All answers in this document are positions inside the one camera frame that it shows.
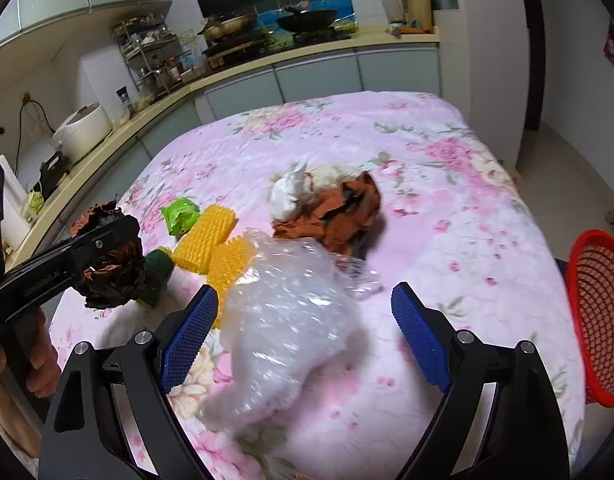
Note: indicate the red plastic basket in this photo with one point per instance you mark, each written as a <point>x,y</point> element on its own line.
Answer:
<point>599,320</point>

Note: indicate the beige crumpled paper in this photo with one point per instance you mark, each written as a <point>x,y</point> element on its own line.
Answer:
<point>332,177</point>

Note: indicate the black gas stove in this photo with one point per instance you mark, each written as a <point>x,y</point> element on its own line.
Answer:
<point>237,47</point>

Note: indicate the person's left hand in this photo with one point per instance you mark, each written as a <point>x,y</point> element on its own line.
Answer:
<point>46,360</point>

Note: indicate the green scouring sponge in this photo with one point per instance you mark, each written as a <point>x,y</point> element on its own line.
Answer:
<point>157,275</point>

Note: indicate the black kitchen appliance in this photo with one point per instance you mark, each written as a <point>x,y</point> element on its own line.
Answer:
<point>54,172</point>

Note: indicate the glass jar black lid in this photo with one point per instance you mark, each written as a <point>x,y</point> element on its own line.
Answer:
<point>123,100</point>

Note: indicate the pink floral blanket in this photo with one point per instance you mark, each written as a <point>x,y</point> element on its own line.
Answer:
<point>437,210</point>

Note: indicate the orange crumpled paper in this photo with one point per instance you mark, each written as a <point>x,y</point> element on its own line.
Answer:
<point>347,210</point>

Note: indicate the yellow foam fruit net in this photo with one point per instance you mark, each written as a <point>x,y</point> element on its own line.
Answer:
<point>232,265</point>
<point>204,237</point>

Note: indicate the white rice cooker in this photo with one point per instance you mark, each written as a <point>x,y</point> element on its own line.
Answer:
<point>82,130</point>

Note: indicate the clear bubble wrap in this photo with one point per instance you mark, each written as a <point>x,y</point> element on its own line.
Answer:
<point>287,320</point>

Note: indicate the kitchen counter with cabinets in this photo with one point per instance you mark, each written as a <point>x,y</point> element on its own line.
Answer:
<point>317,72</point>

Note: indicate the dark brown paper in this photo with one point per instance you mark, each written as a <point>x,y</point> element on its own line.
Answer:
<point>119,280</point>

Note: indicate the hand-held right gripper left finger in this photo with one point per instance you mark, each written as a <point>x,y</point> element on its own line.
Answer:
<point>192,330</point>

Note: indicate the person's left forearm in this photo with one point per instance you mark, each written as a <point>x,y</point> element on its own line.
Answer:
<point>9,430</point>

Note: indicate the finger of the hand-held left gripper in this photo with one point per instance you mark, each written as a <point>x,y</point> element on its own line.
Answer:
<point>112,237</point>

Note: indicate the golden frying pan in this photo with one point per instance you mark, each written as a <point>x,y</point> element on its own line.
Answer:
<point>229,24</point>

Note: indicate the white tissue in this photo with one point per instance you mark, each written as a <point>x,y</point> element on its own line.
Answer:
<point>287,195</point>

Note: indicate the white plastic bottle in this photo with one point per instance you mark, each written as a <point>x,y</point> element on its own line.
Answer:
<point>393,7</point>

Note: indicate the metal spice rack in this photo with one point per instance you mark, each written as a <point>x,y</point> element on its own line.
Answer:
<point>147,55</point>

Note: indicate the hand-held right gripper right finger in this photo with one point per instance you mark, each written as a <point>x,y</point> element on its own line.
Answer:
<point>422,340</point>

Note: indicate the white paper roll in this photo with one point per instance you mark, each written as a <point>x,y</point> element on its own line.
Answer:
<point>14,200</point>

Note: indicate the black wok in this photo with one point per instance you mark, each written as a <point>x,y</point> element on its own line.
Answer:
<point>307,20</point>

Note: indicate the green snack packet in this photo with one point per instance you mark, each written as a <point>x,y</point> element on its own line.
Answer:
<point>179,215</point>

